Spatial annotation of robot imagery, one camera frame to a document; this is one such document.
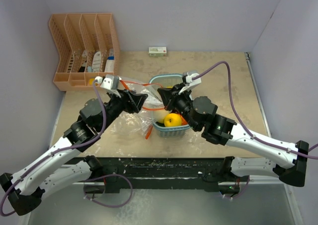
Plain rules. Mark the white bottle in organizer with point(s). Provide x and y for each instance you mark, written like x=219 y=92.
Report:
x=96 y=62

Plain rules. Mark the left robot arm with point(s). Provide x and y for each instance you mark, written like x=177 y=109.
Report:
x=27 y=188

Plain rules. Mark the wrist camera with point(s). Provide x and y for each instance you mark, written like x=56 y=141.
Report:
x=109 y=83
x=191 y=79

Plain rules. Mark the pink desk organizer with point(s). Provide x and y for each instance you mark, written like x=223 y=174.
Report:
x=78 y=36

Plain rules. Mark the green white small box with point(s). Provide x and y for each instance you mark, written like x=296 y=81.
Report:
x=155 y=51

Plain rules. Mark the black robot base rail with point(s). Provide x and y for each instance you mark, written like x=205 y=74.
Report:
x=208 y=174

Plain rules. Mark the light blue plastic basket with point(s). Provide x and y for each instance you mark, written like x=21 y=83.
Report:
x=168 y=80

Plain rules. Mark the yellow small box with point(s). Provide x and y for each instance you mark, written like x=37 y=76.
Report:
x=92 y=81

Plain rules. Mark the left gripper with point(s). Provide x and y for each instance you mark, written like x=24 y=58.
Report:
x=132 y=102

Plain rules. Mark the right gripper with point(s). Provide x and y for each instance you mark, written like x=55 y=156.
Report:
x=170 y=96

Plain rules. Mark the clear zip top bag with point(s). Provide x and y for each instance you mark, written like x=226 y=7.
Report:
x=153 y=101

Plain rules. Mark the white blue box in organizer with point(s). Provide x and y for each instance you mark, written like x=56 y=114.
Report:
x=110 y=62

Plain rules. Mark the yellow apple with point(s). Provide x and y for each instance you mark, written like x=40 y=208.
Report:
x=172 y=120

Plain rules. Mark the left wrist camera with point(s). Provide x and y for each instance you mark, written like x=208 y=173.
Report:
x=109 y=83

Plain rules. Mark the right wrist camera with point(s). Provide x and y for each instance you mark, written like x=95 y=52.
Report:
x=191 y=79

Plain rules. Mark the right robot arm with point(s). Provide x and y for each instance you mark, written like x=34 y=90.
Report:
x=284 y=160

